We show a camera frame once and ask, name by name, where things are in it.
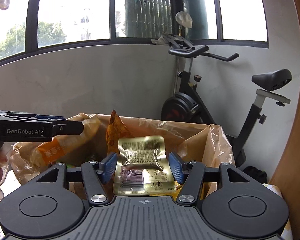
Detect white cloth on pole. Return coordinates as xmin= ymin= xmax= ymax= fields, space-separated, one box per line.
xmin=175 ymin=11 xmax=193 ymax=28

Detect orange white snack packet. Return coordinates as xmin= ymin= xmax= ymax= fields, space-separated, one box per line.
xmin=30 ymin=129 xmax=97 ymax=167

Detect brown cardboard box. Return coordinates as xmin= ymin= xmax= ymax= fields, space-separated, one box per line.
xmin=66 ymin=167 xmax=221 ymax=200

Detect clear plastic bag liner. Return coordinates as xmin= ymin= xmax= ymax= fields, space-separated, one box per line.
xmin=9 ymin=112 xmax=236 ymax=196

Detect black exercise bike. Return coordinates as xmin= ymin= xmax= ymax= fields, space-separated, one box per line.
xmin=161 ymin=32 xmax=293 ymax=168

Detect orange snack bag in box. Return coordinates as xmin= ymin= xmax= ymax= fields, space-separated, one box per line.
xmin=106 ymin=110 xmax=133 ymax=155

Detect gold foil snack packet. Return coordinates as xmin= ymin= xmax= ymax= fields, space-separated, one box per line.
xmin=113 ymin=135 xmax=176 ymax=196

